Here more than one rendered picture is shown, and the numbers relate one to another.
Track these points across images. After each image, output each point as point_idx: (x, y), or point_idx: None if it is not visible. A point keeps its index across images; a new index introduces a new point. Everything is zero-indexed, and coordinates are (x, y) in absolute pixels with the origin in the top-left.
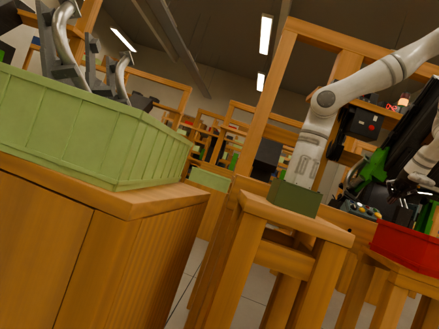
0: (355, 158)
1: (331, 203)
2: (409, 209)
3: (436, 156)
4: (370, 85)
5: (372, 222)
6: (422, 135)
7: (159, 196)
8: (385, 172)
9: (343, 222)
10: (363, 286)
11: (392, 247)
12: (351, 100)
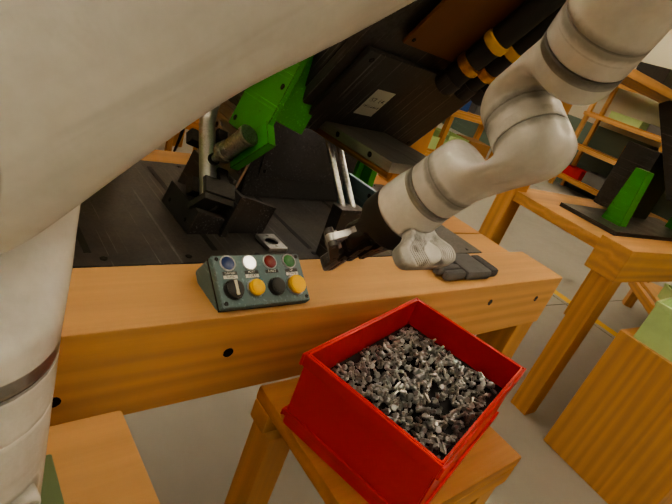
0: None
1: (172, 203)
2: (356, 195)
3: (482, 197)
4: (317, 8)
5: (283, 311)
6: (413, 14)
7: None
8: (308, 107)
9: (208, 343)
10: (270, 474)
11: (341, 447)
12: (163, 142)
